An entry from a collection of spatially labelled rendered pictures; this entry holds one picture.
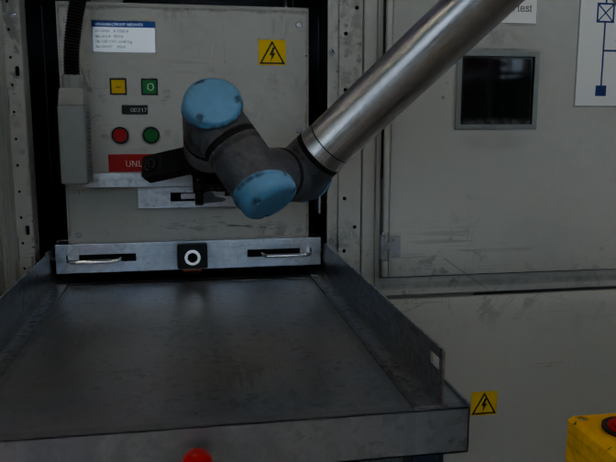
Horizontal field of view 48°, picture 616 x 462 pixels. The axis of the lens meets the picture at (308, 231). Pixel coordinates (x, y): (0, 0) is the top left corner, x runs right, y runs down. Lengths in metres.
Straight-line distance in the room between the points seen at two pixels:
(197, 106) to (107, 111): 0.41
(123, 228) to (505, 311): 0.83
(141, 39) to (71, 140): 0.25
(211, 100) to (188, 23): 0.41
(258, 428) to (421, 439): 0.19
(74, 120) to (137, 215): 0.24
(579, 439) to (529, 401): 0.99
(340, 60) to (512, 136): 0.40
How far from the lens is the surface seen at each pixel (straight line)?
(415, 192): 1.45
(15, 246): 1.44
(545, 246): 1.59
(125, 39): 1.44
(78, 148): 1.34
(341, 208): 1.43
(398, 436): 0.82
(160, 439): 0.79
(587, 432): 0.68
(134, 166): 1.44
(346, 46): 1.43
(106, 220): 1.45
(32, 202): 1.44
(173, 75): 1.43
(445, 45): 1.06
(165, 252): 1.44
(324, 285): 1.36
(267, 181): 1.01
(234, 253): 1.45
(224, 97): 1.06
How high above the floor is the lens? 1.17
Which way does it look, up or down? 9 degrees down
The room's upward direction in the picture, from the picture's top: straight up
